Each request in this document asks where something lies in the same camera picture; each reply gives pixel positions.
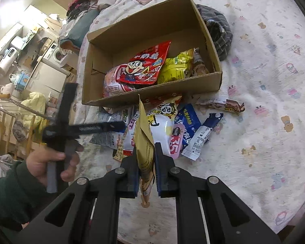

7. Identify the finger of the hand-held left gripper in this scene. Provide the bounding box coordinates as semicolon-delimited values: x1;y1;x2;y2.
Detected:
77;121;126;136

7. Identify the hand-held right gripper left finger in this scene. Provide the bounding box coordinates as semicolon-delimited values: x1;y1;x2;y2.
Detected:
14;145;140;244

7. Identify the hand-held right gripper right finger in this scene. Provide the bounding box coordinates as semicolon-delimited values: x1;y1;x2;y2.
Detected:
155;142;281;244

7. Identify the beige orange cartoon snack packet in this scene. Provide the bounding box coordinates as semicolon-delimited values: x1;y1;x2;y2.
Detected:
136;94;156;207

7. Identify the pink white shrimp snack packet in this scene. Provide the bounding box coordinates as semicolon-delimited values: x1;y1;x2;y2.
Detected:
103;65;138;98

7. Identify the red cartoon candy packet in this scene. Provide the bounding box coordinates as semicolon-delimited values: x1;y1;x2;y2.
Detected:
116;41;171;85

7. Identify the cardboard box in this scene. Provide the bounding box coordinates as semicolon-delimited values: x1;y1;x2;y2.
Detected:
81;0;223;108

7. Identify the brown orange snack packet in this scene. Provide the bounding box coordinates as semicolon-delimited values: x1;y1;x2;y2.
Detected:
192;48;209;77

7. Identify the person's left forearm green sleeve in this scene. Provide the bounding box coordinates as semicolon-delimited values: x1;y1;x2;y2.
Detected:
0;161;50;234

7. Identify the person's left hand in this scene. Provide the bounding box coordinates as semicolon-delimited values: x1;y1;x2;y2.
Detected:
25;145;84;186

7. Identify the white blue printed snack packet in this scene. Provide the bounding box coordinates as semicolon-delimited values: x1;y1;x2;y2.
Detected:
90;107;129;149

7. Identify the brown striped snack packet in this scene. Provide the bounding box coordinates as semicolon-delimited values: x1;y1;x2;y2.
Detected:
112;132;133;162

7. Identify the pale yellow cloth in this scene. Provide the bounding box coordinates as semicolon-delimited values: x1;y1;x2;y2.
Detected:
19;91;49;123

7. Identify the white dark blue snack packet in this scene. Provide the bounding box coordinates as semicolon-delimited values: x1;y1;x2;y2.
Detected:
180;112;224;161

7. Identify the white popcorn snack packet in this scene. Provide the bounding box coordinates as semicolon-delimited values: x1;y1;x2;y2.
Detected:
127;95;183;156

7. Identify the white kitchen cabinet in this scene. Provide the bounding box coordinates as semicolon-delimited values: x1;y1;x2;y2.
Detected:
27;60;70;95

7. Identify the wooden chair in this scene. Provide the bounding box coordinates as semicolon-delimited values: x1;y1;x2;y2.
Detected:
0;93;42;159

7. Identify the blue yellow snack packet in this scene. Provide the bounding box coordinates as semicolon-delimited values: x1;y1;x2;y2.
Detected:
176;104;202;143

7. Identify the white washing machine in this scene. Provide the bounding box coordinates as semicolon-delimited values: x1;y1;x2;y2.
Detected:
44;43;64;63

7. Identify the white water heater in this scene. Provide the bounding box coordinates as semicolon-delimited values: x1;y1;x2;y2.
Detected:
0;47;18;75

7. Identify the brown chocolate bar wrapper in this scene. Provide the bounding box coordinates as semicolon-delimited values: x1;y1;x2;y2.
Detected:
195;98;245;113

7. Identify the printed white blanket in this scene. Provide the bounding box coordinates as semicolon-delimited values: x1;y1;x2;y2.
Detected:
74;0;305;244

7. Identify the pile of clothes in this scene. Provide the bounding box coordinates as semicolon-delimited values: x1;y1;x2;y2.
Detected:
58;0;102;52

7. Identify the dark striped cloth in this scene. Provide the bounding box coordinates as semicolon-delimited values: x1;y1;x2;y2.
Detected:
196;4;233;62

